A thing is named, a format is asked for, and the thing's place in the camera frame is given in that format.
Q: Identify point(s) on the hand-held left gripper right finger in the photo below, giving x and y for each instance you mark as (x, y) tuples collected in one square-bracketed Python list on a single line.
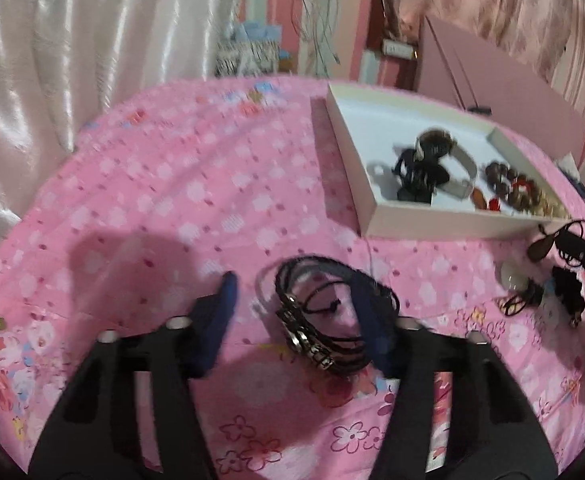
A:
[(377, 330)]

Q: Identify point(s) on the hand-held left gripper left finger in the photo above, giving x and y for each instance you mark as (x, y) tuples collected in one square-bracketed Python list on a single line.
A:
[(220, 320)]

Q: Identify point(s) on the red bead charm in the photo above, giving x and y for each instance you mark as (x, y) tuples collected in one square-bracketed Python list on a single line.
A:
[(492, 204)]

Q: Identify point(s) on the white shallow box tray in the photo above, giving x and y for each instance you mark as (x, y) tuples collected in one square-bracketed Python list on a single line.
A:
[(372, 115)]

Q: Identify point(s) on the pink floral bedsheet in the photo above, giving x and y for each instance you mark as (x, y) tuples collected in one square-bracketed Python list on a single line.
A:
[(172, 200)]

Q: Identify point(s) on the pink headboard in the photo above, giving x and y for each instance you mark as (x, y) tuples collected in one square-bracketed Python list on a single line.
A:
[(497, 85)]

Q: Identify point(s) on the patterned tote bag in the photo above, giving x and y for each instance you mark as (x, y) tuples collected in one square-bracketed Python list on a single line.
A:
[(247, 57)]

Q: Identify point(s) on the pink patterned curtain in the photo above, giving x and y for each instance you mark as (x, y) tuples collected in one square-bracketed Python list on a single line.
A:
[(497, 0)]

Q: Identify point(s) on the white power strip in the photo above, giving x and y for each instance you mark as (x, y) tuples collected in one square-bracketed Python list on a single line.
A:
[(400, 47)]

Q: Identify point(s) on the white satin curtain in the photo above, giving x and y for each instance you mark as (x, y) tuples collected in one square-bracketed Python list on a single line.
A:
[(97, 60)]

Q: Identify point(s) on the pale blue paper bag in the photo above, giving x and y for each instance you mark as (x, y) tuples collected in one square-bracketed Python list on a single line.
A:
[(260, 32)]

